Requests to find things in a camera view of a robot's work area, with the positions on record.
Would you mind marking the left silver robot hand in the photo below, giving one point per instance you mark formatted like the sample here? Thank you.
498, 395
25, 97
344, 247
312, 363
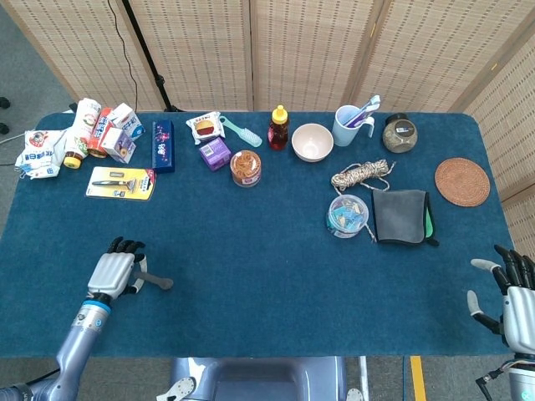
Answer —
110, 273

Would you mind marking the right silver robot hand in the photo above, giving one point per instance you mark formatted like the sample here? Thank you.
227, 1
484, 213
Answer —
522, 313

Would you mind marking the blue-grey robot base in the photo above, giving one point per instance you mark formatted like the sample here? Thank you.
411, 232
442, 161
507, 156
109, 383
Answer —
259, 380

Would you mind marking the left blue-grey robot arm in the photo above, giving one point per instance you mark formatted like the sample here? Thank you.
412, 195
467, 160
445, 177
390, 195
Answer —
77, 342

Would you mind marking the razor in yellow blister pack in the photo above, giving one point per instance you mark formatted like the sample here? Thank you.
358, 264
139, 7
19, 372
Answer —
121, 184

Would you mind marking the yellow floor tape strip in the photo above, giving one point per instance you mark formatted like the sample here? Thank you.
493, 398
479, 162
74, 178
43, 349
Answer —
418, 378

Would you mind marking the white and purple carton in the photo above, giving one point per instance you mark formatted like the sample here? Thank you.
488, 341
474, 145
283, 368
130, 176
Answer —
119, 146

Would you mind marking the white bag with blue print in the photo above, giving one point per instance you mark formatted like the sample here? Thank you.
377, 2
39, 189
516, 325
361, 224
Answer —
39, 156

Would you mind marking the dark blue rectangular box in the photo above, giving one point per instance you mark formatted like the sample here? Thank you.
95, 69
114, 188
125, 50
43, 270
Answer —
163, 146

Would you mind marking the round woven brown coaster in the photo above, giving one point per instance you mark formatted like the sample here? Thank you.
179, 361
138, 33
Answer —
462, 181

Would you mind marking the blue felt table cover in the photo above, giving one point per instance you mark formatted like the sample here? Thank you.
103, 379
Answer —
259, 259

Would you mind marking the white bottle with yellow cap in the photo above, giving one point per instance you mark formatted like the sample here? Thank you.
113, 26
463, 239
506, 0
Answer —
83, 125

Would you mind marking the white and blue milk carton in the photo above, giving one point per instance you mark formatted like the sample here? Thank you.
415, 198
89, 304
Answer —
129, 123

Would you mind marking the grey cloth with green edge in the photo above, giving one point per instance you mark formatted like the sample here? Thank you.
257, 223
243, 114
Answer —
399, 217

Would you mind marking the small purple box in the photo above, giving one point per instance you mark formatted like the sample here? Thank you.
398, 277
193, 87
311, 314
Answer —
214, 153

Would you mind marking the white metal table leg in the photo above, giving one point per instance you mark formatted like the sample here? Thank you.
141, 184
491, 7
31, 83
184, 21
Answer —
363, 376

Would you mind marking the clear jar of rubber bands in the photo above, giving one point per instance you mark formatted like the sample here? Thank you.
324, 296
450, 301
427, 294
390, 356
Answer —
246, 169

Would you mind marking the white snack packet burger picture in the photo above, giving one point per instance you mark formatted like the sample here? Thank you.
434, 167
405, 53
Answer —
205, 127

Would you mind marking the black caster wheel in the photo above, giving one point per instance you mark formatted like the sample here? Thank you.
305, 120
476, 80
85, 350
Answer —
4, 103
3, 128

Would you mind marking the mint green scrubbing brush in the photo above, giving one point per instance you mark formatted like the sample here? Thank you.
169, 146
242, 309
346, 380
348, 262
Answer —
246, 134

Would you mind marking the clear tub of binder clips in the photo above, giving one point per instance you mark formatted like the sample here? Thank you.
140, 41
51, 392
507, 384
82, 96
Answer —
347, 215

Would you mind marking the glass jar with black lid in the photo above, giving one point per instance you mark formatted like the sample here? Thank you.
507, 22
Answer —
400, 140

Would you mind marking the honey bottle with yellow cap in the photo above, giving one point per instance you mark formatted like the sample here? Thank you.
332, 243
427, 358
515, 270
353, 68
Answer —
278, 135

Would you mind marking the black tripod stand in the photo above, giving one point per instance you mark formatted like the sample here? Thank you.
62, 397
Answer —
144, 50

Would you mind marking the beige bowl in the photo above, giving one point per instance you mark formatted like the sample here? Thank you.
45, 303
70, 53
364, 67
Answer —
311, 144

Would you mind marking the light blue mug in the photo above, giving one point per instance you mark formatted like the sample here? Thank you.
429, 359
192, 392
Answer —
344, 133

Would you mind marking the purple toothbrush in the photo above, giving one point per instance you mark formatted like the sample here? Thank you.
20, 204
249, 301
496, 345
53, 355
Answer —
355, 119

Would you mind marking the bamboo folding screen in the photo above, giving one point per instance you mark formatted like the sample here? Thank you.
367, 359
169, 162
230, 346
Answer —
309, 54

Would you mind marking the large white metal bracket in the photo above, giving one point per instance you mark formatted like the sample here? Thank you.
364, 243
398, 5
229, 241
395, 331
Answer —
181, 388

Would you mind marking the small white metal bracket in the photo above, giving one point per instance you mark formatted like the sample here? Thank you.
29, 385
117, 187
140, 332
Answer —
354, 396

